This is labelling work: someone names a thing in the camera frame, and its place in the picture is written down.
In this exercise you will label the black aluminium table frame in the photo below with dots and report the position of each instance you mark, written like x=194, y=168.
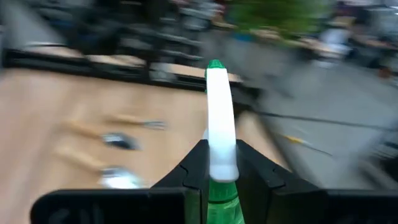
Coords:
x=77, y=69

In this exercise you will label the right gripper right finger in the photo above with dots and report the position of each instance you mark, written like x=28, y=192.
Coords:
x=280, y=202

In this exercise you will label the green white spray bottle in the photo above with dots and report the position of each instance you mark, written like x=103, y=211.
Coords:
x=220, y=124

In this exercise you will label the green leafy potted tree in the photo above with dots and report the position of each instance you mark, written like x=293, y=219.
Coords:
x=280, y=15

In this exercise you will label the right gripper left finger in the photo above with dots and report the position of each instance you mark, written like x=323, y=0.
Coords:
x=174, y=205

